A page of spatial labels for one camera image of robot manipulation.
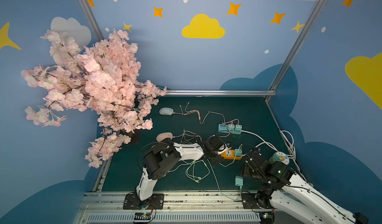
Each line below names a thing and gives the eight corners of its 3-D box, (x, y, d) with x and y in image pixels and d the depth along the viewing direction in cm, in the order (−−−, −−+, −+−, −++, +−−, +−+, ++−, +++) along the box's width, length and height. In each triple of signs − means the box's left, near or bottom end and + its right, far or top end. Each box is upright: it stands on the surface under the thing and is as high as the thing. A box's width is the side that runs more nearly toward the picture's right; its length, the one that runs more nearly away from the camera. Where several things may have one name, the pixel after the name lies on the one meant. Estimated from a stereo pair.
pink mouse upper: (156, 141, 98) (156, 139, 96) (158, 134, 101) (157, 132, 99) (172, 141, 98) (171, 139, 96) (173, 134, 101) (172, 132, 99)
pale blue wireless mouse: (159, 115, 112) (158, 113, 110) (160, 109, 116) (159, 107, 114) (173, 115, 112) (172, 113, 110) (173, 109, 116) (173, 107, 114)
